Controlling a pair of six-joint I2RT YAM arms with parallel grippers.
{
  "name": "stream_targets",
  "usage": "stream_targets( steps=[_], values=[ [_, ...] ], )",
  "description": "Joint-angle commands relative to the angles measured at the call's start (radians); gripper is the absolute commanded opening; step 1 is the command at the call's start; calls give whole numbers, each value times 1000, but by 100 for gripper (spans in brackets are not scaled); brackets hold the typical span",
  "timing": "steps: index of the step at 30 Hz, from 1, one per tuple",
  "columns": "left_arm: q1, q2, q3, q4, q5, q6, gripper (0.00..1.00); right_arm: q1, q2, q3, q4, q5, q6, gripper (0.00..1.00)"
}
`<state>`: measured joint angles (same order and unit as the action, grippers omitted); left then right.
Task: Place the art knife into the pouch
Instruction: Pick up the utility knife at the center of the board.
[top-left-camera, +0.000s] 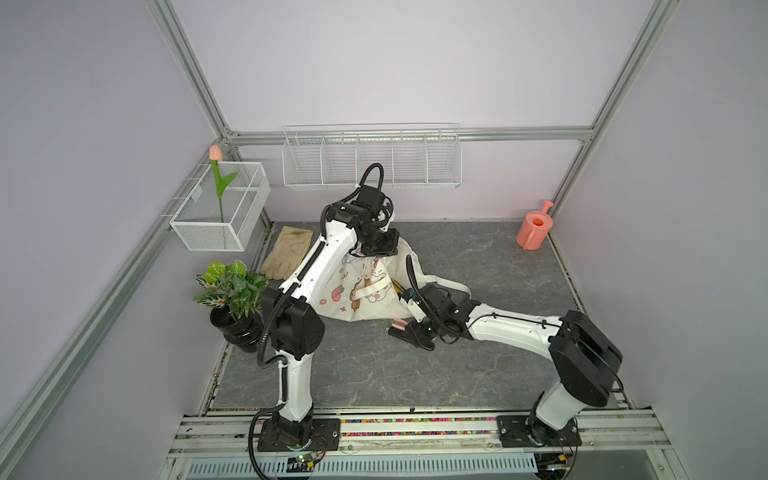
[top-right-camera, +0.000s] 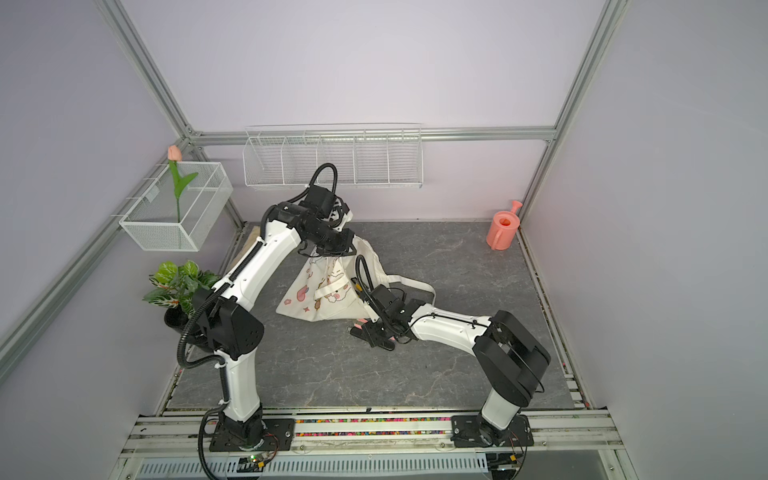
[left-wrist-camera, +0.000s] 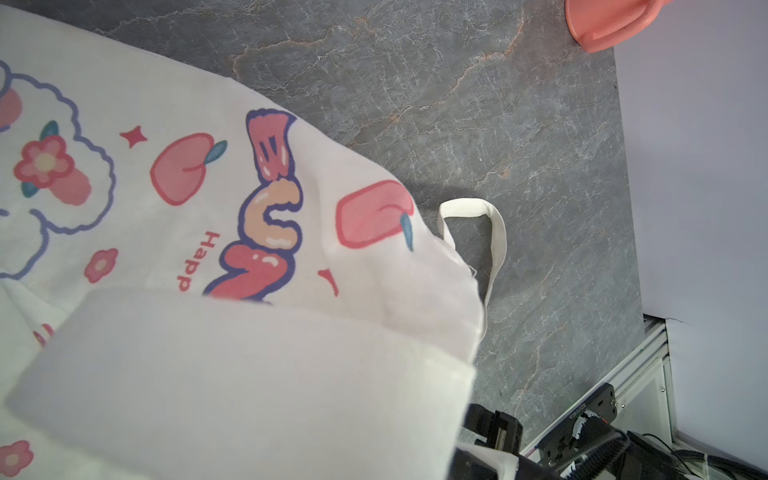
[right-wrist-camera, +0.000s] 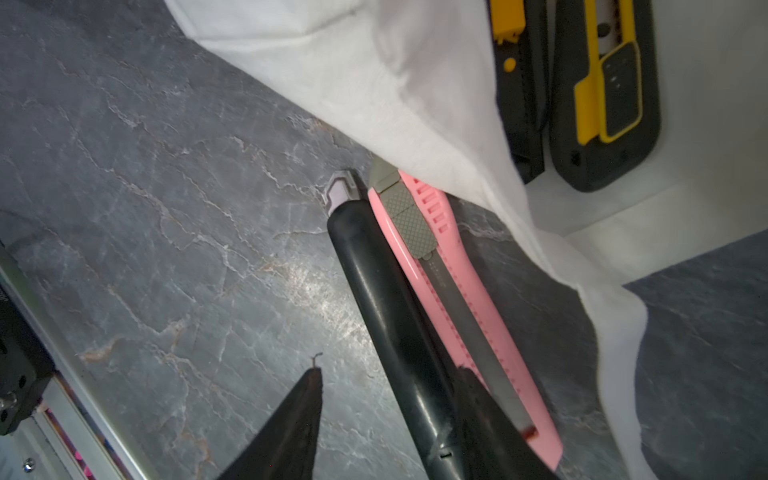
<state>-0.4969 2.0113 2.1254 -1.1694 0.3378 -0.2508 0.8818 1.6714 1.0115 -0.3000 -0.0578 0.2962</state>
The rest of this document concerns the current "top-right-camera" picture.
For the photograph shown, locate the pink artificial tulip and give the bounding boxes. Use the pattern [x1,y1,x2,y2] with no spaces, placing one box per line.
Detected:
[167,145,198,223]

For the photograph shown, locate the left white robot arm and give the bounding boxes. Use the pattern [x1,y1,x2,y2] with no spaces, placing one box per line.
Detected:
[176,162,356,444]

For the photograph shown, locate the white wire wall shelf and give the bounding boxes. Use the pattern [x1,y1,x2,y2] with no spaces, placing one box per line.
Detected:
[242,123,424,189]

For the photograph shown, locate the green potted plant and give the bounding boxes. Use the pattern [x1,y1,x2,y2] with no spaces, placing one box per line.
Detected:
[142,260,220,332]

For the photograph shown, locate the pink watering can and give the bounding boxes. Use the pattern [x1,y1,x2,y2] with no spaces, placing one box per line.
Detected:
[486,201,523,251]

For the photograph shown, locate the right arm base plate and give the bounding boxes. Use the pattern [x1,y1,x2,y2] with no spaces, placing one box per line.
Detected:
[451,414,534,448]

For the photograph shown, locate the white vented cable tray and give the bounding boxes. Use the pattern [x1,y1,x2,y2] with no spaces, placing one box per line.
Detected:
[134,452,490,479]

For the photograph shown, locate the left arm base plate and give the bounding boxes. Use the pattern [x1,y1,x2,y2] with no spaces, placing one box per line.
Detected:
[209,416,296,452]

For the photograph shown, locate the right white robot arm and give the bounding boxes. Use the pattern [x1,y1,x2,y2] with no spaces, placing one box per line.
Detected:
[350,255,551,448]

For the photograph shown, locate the white wire basket left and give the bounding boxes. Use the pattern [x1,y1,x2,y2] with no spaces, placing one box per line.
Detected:
[119,161,233,252]

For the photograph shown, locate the white cartoon tote bag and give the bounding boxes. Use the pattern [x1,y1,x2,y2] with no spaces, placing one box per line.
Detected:
[276,235,436,322]

